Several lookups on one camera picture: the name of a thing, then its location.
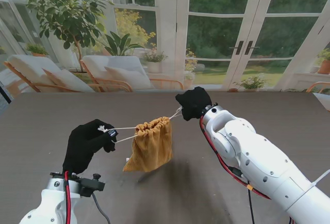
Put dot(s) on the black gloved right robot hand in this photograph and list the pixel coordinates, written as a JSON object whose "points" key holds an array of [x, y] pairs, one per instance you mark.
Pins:
{"points": [[194, 104]]}

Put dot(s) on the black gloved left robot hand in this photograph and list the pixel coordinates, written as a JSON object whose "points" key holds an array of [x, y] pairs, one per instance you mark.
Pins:
{"points": [[82, 146]]}

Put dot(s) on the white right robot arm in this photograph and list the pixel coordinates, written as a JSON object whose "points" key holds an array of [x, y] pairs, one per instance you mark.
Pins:
{"points": [[257, 151]]}

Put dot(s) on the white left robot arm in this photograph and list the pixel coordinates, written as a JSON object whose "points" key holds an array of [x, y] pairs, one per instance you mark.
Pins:
{"points": [[51, 200]]}

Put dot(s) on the printed sunroom backdrop banner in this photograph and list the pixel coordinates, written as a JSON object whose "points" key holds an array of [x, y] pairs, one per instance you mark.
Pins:
{"points": [[165, 33]]}

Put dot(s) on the black edge object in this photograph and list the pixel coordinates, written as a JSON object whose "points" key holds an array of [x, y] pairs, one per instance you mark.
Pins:
{"points": [[5, 95]]}

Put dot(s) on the white paper sheet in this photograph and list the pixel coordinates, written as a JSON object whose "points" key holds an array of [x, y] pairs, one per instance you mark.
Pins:
{"points": [[323, 101]]}

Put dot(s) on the white zip tie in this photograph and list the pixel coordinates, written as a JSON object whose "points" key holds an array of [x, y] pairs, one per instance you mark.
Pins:
{"points": [[322, 177]]}

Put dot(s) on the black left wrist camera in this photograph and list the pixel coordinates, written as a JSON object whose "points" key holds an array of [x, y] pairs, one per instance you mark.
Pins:
{"points": [[91, 184]]}

